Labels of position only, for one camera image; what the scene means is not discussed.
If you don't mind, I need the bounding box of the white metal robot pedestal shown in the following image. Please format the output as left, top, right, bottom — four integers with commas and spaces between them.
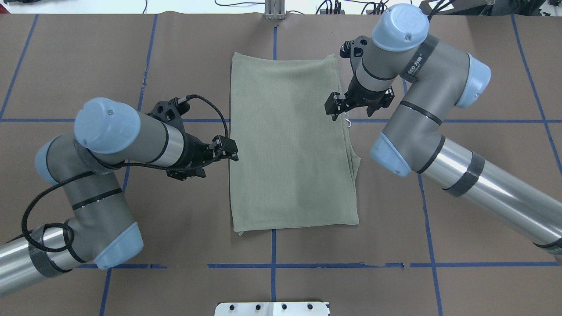
214, 301, 331, 316

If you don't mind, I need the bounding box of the olive green long-sleeve shirt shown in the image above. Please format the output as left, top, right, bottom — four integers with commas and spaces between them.
229, 53, 360, 234

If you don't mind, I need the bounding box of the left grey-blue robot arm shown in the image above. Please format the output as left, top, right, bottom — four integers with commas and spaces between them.
1, 94, 238, 296

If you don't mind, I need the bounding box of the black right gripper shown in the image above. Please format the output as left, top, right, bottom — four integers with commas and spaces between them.
324, 36, 395, 122

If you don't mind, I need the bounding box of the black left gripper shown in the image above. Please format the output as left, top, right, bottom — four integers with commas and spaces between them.
147, 97, 239, 181

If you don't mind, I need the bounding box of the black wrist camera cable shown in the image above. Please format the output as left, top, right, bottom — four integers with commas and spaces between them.
21, 94, 230, 253

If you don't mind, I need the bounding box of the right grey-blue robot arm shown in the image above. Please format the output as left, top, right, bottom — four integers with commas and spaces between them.
325, 4, 562, 262

